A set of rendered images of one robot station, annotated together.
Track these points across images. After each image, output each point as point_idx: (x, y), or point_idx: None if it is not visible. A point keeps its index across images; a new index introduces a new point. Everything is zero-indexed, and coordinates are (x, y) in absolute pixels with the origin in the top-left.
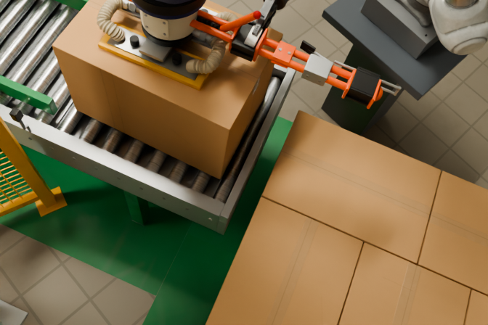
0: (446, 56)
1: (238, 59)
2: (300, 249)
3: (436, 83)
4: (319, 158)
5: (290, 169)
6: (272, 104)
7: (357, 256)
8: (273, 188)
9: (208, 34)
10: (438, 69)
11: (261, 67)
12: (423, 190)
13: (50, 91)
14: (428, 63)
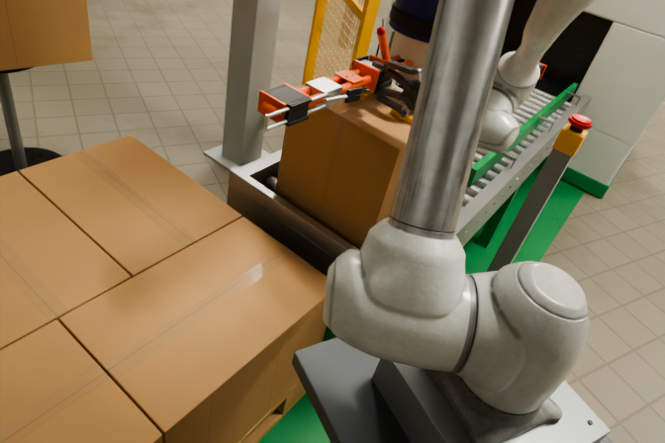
0: (369, 442)
1: (369, 115)
2: (167, 221)
3: (313, 389)
4: (262, 278)
5: (261, 246)
6: (345, 240)
7: (121, 261)
8: (246, 226)
9: None
10: (342, 410)
11: (356, 122)
12: (148, 382)
13: None
14: (359, 396)
